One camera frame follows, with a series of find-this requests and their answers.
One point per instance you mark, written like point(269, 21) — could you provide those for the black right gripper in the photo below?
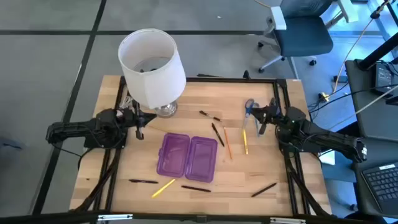
point(272, 115)

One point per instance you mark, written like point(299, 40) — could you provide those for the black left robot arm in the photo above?
point(71, 130)

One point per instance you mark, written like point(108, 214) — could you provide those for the orange pencil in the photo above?
point(228, 143)

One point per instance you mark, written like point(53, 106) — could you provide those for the purple plastic supply box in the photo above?
point(186, 157)

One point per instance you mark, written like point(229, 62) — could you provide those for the white-shade silver table lamp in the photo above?
point(152, 74)

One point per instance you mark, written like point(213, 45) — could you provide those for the dark grey desk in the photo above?
point(373, 118)

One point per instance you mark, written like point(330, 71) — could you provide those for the silver metal bracket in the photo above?
point(115, 217)
point(287, 221)

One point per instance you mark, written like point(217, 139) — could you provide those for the grey furniture foot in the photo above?
point(11, 143)

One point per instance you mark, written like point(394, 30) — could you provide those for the black frame clamp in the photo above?
point(246, 74)

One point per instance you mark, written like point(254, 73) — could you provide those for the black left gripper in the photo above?
point(132, 118)

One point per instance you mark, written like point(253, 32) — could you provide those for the yellow power plug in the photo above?
point(324, 97)

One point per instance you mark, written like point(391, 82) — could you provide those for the black pole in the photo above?
point(377, 54)

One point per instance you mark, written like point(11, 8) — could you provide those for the black power adapter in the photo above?
point(383, 77)

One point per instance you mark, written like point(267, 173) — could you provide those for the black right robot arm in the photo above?
point(329, 137)

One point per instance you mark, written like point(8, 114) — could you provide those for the black pen with brown band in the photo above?
point(209, 115)

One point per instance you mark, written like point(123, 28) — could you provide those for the swivel office chair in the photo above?
point(303, 35)

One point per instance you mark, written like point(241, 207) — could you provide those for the black pen with white print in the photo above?
point(196, 188)

